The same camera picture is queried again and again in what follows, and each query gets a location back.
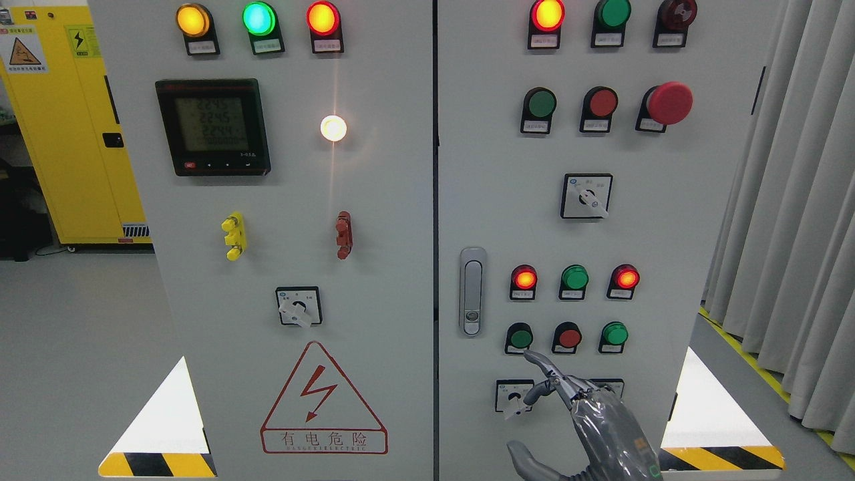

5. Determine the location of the grey robotic right hand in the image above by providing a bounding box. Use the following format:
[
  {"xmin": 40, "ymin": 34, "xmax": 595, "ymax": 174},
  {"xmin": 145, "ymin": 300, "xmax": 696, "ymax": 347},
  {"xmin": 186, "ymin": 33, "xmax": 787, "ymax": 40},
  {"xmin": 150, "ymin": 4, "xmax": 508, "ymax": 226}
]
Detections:
[{"xmin": 506, "ymin": 349, "xmax": 664, "ymax": 480}]

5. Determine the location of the green start push button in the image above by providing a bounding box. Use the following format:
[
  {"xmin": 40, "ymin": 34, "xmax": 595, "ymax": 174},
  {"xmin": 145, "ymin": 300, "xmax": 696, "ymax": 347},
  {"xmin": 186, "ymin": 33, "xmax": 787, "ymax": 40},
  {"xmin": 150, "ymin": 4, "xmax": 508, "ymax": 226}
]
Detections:
[{"xmin": 504, "ymin": 322, "xmax": 534, "ymax": 355}]

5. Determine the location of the lower right green push button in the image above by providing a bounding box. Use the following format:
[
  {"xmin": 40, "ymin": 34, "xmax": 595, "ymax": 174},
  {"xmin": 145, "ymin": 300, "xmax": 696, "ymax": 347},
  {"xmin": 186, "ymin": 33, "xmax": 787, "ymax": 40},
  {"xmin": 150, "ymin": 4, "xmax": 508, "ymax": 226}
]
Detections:
[{"xmin": 598, "ymin": 321, "xmax": 629, "ymax": 354}]

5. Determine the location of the lower red push button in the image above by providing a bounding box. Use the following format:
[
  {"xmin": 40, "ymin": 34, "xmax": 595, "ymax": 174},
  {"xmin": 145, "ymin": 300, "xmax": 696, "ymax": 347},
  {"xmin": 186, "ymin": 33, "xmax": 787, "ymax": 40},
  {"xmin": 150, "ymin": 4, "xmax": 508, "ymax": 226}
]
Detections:
[{"xmin": 552, "ymin": 322, "xmax": 582, "ymax": 354}]

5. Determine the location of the red push button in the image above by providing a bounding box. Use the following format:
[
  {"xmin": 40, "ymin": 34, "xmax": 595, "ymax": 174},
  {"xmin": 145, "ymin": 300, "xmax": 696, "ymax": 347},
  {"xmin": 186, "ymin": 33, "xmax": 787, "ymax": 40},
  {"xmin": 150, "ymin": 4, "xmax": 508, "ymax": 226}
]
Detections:
[
  {"xmin": 579, "ymin": 86, "xmax": 618, "ymax": 134},
  {"xmin": 552, "ymin": 322, "xmax": 582, "ymax": 354}
]

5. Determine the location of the upper red push button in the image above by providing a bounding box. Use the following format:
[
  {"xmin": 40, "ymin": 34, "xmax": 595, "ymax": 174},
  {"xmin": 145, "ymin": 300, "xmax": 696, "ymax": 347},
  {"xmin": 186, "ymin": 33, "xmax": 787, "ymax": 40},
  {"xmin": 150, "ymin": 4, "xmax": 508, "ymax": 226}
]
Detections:
[{"xmin": 579, "ymin": 86, "xmax": 618, "ymax": 134}]

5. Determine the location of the red emergency stop mushroom button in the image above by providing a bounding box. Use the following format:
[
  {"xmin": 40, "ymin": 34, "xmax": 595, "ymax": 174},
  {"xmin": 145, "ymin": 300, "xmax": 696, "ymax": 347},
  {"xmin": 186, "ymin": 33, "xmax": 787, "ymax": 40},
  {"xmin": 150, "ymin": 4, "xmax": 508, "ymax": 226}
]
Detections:
[{"xmin": 635, "ymin": 80, "xmax": 694, "ymax": 134}]

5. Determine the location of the upper green push button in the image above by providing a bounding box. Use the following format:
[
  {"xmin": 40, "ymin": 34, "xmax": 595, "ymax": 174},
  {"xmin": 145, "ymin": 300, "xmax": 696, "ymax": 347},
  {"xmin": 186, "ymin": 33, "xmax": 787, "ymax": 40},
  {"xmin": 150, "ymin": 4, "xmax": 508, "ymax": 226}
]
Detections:
[{"xmin": 519, "ymin": 86, "xmax": 558, "ymax": 135}]

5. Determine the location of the right yellow black hazard tape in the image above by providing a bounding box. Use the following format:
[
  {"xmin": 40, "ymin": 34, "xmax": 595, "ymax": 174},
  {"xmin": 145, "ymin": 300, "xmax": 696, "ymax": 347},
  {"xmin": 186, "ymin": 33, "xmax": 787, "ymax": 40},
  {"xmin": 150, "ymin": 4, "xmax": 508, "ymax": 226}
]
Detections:
[{"xmin": 659, "ymin": 446, "xmax": 787, "ymax": 472}]

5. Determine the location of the yellow black hazard tape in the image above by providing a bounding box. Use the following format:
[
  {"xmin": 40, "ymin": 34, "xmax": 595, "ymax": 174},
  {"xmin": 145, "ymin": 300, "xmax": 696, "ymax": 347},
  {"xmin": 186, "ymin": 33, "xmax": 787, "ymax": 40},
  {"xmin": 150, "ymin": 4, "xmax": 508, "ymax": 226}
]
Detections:
[
  {"xmin": 98, "ymin": 452, "xmax": 217, "ymax": 478},
  {"xmin": 659, "ymin": 446, "xmax": 787, "ymax": 472}
]

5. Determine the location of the red indicator lamp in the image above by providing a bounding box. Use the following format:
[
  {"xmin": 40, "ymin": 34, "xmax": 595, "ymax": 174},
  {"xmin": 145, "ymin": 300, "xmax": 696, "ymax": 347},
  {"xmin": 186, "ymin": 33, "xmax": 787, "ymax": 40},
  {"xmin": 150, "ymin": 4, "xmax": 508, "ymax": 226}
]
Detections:
[
  {"xmin": 526, "ymin": 0, "xmax": 566, "ymax": 51},
  {"xmin": 509, "ymin": 265, "xmax": 538, "ymax": 301},
  {"xmin": 306, "ymin": 1, "xmax": 345, "ymax": 54},
  {"xmin": 607, "ymin": 264, "xmax": 641, "ymax": 301}
]

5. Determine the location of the yellow floor marking tape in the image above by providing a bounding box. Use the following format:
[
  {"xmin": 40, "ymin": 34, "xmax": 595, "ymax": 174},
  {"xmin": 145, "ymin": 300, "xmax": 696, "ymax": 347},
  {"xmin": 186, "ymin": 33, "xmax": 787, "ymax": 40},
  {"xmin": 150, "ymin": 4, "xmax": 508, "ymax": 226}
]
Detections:
[{"xmin": 697, "ymin": 305, "xmax": 854, "ymax": 471}]

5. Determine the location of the middle green indicator lamp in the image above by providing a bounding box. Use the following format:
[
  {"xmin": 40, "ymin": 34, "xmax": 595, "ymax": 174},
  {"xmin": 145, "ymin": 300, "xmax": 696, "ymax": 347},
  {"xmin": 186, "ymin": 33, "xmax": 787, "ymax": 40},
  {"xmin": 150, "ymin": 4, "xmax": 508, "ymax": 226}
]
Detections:
[{"xmin": 558, "ymin": 264, "xmax": 590, "ymax": 301}]

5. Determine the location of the green indicator lamp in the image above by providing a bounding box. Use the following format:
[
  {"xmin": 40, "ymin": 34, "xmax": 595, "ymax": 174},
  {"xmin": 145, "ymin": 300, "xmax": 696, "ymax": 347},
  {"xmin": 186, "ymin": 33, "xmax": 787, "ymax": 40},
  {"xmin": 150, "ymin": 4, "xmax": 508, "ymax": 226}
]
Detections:
[
  {"xmin": 558, "ymin": 264, "xmax": 590, "ymax": 301},
  {"xmin": 590, "ymin": 0, "xmax": 632, "ymax": 49},
  {"xmin": 241, "ymin": 1, "xmax": 285, "ymax": 55}
]

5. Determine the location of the grey curtain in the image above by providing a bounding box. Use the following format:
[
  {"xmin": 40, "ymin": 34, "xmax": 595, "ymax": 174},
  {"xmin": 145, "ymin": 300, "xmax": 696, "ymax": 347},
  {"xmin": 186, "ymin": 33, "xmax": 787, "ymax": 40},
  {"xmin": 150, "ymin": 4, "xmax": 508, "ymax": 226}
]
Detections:
[{"xmin": 705, "ymin": 1, "xmax": 854, "ymax": 456}]

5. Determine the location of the red electrical hazard warning sticker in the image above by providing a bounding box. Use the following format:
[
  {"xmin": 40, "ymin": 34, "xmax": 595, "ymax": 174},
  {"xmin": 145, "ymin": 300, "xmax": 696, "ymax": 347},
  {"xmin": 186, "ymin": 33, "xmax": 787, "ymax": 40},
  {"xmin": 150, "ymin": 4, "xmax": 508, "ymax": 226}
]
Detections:
[{"xmin": 260, "ymin": 341, "xmax": 389, "ymax": 456}]

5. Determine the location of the grey right cabinet door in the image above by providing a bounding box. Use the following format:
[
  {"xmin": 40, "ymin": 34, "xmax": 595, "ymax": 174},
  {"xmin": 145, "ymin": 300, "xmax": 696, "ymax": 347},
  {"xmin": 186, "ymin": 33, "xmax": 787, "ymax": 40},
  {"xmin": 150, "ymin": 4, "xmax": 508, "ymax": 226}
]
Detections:
[{"xmin": 436, "ymin": 1, "xmax": 785, "ymax": 480}]

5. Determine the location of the grey cabinet door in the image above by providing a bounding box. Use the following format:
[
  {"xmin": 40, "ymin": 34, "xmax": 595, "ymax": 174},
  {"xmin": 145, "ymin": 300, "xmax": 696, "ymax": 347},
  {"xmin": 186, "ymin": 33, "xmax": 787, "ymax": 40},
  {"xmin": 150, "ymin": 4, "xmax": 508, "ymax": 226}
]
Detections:
[
  {"xmin": 89, "ymin": 1, "xmax": 434, "ymax": 480},
  {"xmin": 436, "ymin": 1, "xmax": 785, "ymax": 480}
]

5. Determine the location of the red test terminal block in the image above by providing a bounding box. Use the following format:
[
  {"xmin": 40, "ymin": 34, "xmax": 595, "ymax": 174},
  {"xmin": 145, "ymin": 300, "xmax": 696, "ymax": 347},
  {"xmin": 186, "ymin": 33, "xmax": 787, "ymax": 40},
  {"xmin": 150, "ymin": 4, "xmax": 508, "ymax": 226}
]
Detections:
[{"xmin": 334, "ymin": 210, "xmax": 353, "ymax": 260}]

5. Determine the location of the white lit indicator lamp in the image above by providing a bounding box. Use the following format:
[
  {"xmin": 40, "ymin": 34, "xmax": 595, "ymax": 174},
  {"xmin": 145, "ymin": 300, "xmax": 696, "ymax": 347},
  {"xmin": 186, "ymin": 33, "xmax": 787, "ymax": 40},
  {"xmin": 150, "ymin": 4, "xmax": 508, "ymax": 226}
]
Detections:
[{"xmin": 319, "ymin": 115, "xmax": 348, "ymax": 142}]

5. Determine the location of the green indicator lamp top right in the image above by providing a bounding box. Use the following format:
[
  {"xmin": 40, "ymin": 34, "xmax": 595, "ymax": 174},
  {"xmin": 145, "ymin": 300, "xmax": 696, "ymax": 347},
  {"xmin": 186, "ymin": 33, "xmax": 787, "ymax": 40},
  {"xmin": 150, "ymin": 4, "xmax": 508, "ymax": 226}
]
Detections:
[{"xmin": 590, "ymin": 0, "xmax": 632, "ymax": 49}]

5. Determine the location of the dark red buzzer lamp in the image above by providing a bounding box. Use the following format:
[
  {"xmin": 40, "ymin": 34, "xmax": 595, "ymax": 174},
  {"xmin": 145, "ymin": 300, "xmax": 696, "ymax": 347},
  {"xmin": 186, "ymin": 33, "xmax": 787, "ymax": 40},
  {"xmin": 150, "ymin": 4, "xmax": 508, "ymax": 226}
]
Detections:
[{"xmin": 651, "ymin": 0, "xmax": 697, "ymax": 49}]

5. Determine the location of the red indicator lamp top right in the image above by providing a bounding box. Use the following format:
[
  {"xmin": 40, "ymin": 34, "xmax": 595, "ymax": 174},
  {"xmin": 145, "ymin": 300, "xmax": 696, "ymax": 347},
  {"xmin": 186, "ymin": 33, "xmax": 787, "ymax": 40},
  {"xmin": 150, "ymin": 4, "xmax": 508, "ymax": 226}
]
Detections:
[{"xmin": 526, "ymin": 0, "xmax": 566, "ymax": 51}]

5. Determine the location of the yellow test terminal block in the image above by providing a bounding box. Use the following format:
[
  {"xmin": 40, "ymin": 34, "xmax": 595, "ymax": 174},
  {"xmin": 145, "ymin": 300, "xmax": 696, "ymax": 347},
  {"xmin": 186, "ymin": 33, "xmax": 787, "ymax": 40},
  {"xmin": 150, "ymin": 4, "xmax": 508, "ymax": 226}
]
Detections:
[{"xmin": 220, "ymin": 211, "xmax": 246, "ymax": 261}]

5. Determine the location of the grey left cabinet door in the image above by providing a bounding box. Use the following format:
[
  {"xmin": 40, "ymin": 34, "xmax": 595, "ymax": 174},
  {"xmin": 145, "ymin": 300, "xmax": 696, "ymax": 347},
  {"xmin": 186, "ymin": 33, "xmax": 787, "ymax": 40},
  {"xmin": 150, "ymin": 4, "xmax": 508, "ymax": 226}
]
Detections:
[{"xmin": 89, "ymin": 1, "xmax": 434, "ymax": 480}]

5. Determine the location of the left yellow black hazard tape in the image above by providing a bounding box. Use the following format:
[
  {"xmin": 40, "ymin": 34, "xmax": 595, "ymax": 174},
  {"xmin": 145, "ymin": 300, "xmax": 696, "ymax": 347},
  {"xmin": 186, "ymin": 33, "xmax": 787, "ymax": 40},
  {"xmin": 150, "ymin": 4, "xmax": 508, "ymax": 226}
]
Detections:
[{"xmin": 98, "ymin": 452, "xmax": 217, "ymax": 478}]

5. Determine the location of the black digital power meter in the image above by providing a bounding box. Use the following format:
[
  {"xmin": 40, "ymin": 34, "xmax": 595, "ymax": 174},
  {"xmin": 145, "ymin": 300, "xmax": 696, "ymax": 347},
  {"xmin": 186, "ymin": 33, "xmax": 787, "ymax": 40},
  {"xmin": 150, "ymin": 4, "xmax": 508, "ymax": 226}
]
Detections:
[{"xmin": 155, "ymin": 78, "xmax": 271, "ymax": 176}]

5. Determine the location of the red indicator lamp top left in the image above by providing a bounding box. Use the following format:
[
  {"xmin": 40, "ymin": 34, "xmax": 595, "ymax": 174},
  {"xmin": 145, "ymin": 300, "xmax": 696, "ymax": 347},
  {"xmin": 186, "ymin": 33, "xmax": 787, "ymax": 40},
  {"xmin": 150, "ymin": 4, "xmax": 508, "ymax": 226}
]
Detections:
[{"xmin": 306, "ymin": 1, "xmax": 345, "ymax": 54}]

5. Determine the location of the green indicator lamp top left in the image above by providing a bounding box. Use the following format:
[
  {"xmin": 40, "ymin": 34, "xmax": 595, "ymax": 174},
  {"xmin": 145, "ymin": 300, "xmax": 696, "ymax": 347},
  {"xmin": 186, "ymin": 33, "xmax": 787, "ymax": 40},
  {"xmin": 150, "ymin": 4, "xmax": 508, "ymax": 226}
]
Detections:
[{"xmin": 241, "ymin": 1, "xmax": 285, "ymax": 55}]

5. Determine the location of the yellow indicator lamp top left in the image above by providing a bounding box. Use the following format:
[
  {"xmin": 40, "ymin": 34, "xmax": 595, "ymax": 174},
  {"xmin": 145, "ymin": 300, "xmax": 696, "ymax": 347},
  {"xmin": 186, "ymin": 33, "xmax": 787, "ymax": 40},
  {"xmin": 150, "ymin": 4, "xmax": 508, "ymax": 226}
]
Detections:
[{"xmin": 175, "ymin": 3, "xmax": 220, "ymax": 57}]

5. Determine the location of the yellow safety storage cabinet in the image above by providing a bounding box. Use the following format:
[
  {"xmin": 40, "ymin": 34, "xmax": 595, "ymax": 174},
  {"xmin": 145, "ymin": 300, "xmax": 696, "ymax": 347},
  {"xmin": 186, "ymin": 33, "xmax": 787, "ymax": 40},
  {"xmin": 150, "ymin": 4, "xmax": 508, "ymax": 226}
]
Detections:
[{"xmin": 2, "ymin": 1, "xmax": 152, "ymax": 247}]

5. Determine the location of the black key selector switch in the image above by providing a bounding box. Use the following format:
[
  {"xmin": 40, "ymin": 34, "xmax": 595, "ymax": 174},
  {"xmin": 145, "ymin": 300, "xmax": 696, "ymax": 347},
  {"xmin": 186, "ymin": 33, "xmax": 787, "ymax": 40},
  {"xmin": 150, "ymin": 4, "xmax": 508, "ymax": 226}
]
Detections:
[{"xmin": 589, "ymin": 378, "xmax": 625, "ymax": 398}]

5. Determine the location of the lower left rotary selector switch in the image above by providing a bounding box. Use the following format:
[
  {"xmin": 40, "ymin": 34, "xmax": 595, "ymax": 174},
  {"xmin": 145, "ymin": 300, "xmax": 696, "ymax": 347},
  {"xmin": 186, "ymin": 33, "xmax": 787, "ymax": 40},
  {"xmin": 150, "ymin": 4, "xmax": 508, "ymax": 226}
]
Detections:
[{"xmin": 494, "ymin": 379, "xmax": 534, "ymax": 420}]

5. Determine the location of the silver cabinet door handle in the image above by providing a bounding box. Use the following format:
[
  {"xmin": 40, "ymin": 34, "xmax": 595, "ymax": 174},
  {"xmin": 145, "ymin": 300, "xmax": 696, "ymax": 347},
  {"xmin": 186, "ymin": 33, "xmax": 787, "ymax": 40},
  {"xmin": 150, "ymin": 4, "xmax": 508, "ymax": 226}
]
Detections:
[{"xmin": 458, "ymin": 247, "xmax": 488, "ymax": 336}]

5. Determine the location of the upper right rotary selector switch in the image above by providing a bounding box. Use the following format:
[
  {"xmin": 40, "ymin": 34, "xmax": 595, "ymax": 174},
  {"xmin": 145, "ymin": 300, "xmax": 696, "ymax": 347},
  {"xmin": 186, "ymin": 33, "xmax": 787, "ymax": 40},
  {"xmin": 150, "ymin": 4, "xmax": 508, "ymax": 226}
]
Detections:
[{"xmin": 559, "ymin": 173, "xmax": 614, "ymax": 220}]

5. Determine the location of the left door rotary selector switch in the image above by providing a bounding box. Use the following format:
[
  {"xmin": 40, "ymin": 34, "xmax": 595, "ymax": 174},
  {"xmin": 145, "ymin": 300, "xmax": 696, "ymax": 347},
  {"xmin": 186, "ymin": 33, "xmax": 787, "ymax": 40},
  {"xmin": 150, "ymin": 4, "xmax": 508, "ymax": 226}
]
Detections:
[{"xmin": 275, "ymin": 286, "xmax": 323, "ymax": 328}]

